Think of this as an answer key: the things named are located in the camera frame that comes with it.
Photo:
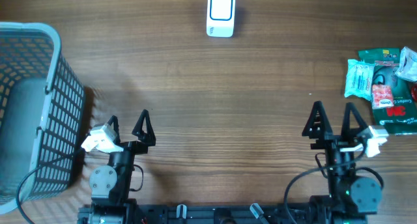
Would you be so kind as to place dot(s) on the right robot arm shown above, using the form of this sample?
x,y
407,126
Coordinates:
x,y
354,192

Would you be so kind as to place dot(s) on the white barcode scanner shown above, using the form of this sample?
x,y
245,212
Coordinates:
x,y
220,18

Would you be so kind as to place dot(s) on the grey mesh plastic basket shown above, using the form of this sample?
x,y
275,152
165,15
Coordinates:
x,y
42,103

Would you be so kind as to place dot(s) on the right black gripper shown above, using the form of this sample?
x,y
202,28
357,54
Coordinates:
x,y
333,142

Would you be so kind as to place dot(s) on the teal wet wipes pack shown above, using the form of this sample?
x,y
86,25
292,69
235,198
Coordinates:
x,y
359,79

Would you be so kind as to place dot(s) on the green 3M cloth package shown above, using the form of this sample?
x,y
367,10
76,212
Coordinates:
x,y
400,119

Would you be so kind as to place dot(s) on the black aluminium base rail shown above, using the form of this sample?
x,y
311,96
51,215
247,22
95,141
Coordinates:
x,y
224,214

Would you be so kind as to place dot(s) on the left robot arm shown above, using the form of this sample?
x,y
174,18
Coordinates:
x,y
110,183

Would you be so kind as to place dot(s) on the green lid jar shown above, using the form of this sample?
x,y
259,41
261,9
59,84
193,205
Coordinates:
x,y
413,91

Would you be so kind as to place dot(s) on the red white small box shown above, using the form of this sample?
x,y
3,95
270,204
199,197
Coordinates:
x,y
382,96

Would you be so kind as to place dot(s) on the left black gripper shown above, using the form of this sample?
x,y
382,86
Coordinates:
x,y
148,139

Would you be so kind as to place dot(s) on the white tissue pack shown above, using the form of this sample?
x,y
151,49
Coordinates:
x,y
407,65

